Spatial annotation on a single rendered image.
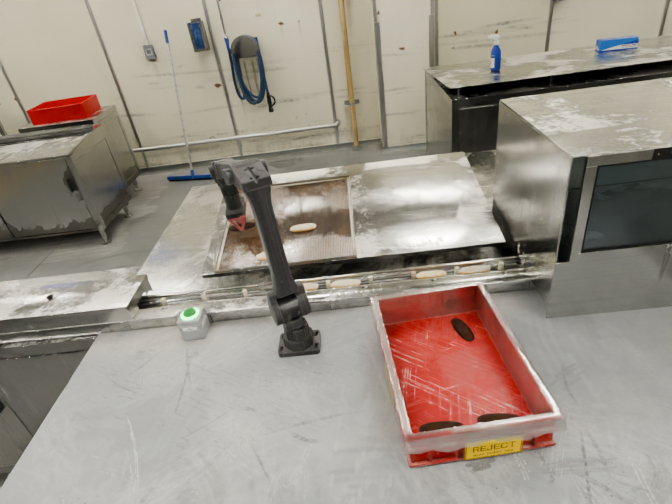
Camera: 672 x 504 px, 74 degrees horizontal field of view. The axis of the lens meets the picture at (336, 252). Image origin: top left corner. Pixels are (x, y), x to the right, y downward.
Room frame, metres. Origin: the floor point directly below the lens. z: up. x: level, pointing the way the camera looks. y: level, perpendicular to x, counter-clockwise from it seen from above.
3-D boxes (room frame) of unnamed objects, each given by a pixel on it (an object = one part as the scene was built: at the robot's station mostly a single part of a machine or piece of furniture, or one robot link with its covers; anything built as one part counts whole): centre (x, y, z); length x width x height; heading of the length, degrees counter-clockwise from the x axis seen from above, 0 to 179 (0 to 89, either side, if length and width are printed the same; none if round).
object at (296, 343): (0.97, 0.14, 0.86); 0.12 x 0.09 x 0.08; 86
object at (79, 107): (4.42, 2.29, 0.94); 0.51 x 0.36 x 0.13; 90
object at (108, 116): (4.42, 2.29, 0.44); 0.70 x 0.55 x 0.87; 86
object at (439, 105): (3.21, -1.83, 0.51); 1.93 x 1.05 x 1.02; 86
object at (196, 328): (1.10, 0.47, 0.84); 0.08 x 0.08 x 0.11; 86
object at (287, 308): (0.99, 0.16, 0.94); 0.09 x 0.05 x 0.10; 21
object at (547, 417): (0.78, -0.24, 0.87); 0.49 x 0.34 x 0.10; 0
